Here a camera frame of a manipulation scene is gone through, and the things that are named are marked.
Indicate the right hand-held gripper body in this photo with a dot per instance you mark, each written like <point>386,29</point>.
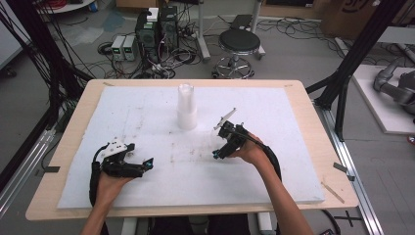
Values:
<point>236,135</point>

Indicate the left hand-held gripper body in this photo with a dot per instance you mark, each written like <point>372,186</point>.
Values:
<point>122,168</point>

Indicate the stack of white plastic cups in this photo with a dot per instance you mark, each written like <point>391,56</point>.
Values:
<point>186,112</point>

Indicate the person's right hand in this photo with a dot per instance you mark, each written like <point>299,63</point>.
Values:
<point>253,151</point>

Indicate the person's left hand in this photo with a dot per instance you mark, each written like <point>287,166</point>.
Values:
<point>109,191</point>

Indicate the white foam mat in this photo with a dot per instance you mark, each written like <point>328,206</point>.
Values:
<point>195,186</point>

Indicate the white table leg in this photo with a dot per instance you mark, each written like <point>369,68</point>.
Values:
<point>265,223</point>
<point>129,226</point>

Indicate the black tape strip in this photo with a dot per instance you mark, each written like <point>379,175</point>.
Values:
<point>52,169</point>
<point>340,167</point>

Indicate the person's legs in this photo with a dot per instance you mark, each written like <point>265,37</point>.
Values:
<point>192,226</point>

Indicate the black round stool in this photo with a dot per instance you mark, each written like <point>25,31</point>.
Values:
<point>239,40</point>

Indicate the grey bench power supply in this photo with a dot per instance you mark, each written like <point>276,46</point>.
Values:
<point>130,48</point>
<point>118,47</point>

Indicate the white stand leg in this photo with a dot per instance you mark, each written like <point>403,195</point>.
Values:
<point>257,19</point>
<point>202,36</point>

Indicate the thin wooden stick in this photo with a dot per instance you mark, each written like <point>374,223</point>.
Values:
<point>332,192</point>

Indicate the black computer tower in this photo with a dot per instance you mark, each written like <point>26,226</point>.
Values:
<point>169,29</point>
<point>147,36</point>

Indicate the black flat device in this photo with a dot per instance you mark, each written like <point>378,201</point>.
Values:
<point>241,21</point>

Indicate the small white box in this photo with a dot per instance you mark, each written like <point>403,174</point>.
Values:
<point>152,14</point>

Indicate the white base board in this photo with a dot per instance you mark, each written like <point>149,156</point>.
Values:
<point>381,114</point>

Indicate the brown cardboard box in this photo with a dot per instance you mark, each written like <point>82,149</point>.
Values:
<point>349,18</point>

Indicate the aluminium floor rail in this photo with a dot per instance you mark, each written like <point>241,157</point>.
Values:
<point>23,163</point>
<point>354,182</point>

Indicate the black metal frame post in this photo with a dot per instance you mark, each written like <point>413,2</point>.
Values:
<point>42,49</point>
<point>355,55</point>

